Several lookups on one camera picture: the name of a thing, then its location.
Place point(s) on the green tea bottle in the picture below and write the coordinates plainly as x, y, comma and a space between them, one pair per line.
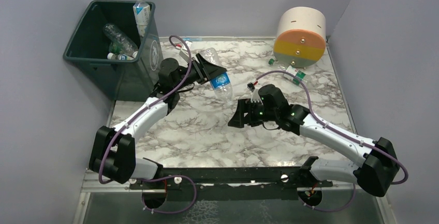
115, 48

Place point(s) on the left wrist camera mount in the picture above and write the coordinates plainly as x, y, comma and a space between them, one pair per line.
183, 52

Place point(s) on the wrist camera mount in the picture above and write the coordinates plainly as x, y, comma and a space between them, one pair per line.
255, 97
183, 52

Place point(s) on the aluminium frame rail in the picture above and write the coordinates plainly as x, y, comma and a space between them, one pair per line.
293, 177

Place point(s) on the dark green plastic bin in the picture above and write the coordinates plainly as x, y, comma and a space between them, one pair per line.
88, 48

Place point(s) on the white cylinder with coloured face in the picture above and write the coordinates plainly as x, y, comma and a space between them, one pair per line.
301, 37

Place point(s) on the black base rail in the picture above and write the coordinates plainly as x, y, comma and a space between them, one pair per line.
186, 190

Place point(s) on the clear bottle grey blue label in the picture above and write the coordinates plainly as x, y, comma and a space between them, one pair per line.
122, 57

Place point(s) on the clear bottle green white label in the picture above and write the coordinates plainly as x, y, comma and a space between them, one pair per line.
300, 76

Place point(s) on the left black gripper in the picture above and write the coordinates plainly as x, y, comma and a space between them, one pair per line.
199, 68

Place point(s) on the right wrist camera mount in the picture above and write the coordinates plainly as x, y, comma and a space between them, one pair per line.
255, 97

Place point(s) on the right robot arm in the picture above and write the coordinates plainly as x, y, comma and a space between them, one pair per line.
372, 164

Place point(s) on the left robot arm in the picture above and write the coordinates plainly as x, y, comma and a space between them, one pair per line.
113, 154

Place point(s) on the clear unlabelled bottle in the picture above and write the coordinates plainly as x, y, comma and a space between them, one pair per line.
120, 40

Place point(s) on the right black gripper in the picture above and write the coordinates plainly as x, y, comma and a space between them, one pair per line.
249, 112

